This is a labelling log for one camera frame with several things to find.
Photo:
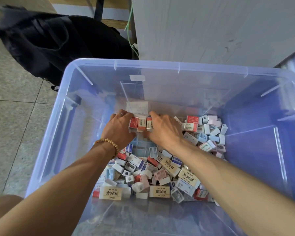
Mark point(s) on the person's left hand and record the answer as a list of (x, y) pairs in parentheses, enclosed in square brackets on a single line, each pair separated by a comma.
[(119, 130)]

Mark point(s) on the person's right hand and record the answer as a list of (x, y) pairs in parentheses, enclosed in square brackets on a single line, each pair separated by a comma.
[(164, 132)]

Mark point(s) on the pile of boxed erasers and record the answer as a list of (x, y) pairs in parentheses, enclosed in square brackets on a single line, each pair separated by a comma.
[(172, 172)]

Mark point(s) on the clear plastic storage bin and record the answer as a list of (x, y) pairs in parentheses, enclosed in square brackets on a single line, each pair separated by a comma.
[(255, 135)]

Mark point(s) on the person's left forearm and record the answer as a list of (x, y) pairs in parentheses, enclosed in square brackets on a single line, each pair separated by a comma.
[(54, 199)]

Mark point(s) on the person's right forearm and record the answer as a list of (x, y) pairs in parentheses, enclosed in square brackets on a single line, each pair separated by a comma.
[(241, 194)]

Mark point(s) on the cardboard box with papers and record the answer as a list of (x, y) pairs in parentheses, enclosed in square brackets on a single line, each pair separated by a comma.
[(73, 7)]

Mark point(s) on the person's left leg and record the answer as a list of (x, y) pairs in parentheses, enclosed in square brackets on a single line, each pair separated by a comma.
[(2, 209)]

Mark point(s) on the black backpack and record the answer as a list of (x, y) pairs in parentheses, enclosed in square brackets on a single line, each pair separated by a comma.
[(54, 39)]

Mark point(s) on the white cabinet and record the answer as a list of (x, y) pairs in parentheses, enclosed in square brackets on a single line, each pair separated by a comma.
[(211, 27)]

